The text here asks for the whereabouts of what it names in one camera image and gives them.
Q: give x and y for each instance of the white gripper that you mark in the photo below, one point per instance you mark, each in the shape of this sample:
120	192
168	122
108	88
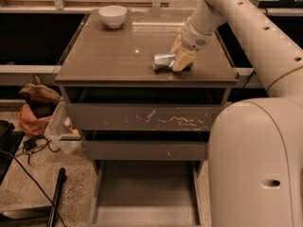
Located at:
195	37

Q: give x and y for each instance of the silver redbull can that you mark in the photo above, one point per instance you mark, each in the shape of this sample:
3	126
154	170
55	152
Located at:
162	62

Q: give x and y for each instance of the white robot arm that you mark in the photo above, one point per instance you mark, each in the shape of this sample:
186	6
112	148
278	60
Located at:
255	149

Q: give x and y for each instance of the grey drawer cabinet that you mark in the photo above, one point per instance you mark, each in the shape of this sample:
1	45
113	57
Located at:
104	57

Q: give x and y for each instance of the grey top drawer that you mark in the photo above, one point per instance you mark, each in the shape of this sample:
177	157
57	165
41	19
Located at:
144	109

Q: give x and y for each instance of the grey drawer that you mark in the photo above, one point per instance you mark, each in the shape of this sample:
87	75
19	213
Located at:
146	194
144	109
145	145

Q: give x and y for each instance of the grey middle drawer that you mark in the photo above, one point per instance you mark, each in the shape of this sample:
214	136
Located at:
145	145

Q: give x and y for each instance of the grey bottom drawer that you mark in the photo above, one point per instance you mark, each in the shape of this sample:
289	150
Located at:
146	194

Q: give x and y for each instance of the white ceramic bowl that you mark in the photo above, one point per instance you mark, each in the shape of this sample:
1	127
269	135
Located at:
113	16

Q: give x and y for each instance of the clear plastic container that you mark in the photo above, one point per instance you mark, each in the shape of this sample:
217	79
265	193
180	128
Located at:
59	130

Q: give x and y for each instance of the brown cloth bag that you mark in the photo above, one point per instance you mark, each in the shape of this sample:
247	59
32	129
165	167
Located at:
41	99

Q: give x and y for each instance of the orange cloth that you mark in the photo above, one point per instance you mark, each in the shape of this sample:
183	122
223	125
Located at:
30	124

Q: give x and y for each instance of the black metal leg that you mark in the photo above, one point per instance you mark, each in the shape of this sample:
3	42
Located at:
56	199

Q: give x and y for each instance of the black power adapter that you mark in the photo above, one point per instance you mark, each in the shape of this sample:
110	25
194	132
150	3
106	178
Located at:
29	144

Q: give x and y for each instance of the black box left edge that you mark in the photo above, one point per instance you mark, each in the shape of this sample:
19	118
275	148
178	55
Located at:
10	140

